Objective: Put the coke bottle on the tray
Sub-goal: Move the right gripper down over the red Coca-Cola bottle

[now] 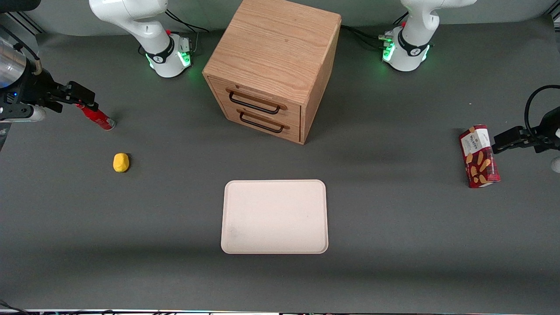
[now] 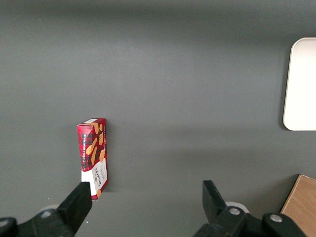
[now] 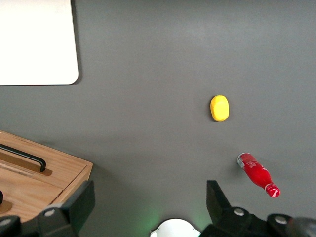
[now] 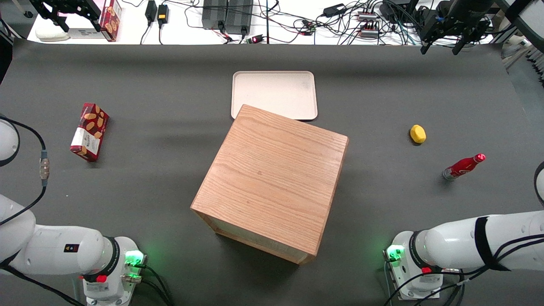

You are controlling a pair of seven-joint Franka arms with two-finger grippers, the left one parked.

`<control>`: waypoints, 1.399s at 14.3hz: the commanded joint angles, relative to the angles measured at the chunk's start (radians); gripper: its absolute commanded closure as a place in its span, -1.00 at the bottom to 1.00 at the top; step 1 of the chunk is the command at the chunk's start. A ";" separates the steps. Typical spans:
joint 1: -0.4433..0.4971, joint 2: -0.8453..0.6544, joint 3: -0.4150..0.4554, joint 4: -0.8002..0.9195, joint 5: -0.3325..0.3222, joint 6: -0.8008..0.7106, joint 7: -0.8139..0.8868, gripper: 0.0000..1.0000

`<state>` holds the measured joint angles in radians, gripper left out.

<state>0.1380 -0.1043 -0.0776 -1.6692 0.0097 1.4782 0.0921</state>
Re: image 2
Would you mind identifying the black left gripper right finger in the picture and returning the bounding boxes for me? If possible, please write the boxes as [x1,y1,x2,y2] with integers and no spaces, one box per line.
[192,180,307,237]

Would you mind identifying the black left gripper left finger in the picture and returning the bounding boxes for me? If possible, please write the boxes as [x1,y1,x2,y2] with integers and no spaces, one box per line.
[0,181,92,237]

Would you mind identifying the cream rectangular tray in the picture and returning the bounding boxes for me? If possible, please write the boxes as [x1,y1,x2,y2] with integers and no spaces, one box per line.
[282,37,316,131]

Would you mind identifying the wooden drawer cabinet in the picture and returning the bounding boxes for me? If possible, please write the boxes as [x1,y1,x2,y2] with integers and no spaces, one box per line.
[280,174,316,237]

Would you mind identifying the red tartan shortbread box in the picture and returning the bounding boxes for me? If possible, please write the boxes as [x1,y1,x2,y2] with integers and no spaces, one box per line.
[77,118,109,201]

